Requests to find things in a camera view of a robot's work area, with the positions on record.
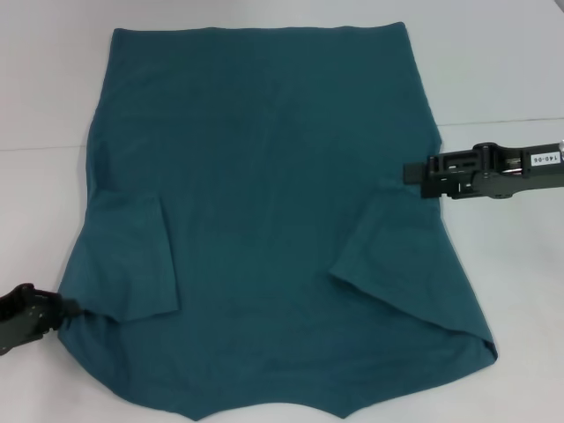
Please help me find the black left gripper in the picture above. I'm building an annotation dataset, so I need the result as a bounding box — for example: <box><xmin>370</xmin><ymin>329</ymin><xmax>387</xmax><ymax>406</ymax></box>
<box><xmin>0</xmin><ymin>283</ymin><xmax>85</xmax><ymax>356</ymax></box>

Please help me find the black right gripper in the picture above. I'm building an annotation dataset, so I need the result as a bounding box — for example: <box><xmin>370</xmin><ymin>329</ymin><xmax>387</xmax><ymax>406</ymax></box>
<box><xmin>403</xmin><ymin>140</ymin><xmax>564</xmax><ymax>201</ymax></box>

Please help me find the teal blue t-shirt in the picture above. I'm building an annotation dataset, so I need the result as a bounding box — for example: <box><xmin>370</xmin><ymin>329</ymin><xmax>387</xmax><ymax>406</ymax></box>
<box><xmin>59</xmin><ymin>20</ymin><xmax>499</xmax><ymax>423</ymax></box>

